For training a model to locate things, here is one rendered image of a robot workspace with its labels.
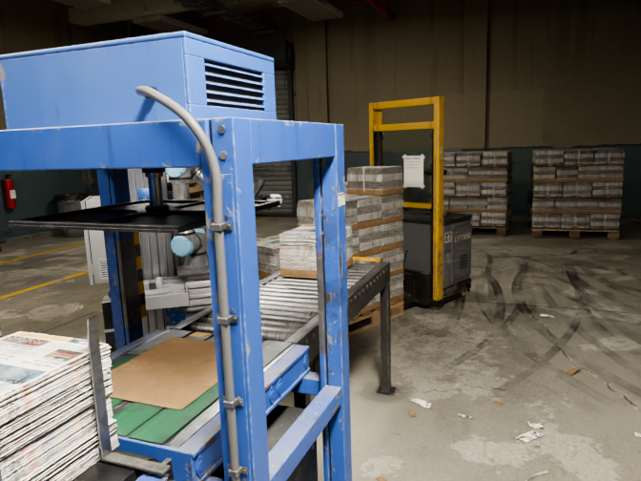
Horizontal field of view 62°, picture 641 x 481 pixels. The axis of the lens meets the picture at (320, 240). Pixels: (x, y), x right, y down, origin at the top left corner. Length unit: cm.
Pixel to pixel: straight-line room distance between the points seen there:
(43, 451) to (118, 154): 63
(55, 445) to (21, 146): 69
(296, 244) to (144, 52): 161
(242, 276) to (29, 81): 81
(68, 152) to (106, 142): 12
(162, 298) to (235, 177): 191
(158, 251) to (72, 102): 181
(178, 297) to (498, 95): 813
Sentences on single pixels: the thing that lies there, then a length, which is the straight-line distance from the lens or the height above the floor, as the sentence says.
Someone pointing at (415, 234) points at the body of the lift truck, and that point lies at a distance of 500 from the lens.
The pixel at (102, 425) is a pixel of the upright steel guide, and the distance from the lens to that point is 135.
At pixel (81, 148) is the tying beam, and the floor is 150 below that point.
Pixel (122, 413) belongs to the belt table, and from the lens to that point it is 158.
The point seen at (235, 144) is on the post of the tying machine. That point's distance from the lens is 109.
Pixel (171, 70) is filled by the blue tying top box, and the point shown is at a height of 167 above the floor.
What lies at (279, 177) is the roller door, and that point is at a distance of 1126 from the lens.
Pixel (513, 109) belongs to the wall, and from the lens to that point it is 1017.
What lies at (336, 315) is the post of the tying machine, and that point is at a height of 94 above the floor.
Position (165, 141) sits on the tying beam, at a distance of 118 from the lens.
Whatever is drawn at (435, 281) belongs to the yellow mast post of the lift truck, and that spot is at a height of 27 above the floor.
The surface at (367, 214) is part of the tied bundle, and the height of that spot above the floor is 94.
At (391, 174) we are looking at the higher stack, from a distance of 441.
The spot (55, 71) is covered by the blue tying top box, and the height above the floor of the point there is 169.
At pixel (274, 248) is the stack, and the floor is 82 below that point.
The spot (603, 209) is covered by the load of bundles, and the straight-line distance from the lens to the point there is 861.
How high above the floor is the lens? 149
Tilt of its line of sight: 10 degrees down
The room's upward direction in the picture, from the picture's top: 2 degrees counter-clockwise
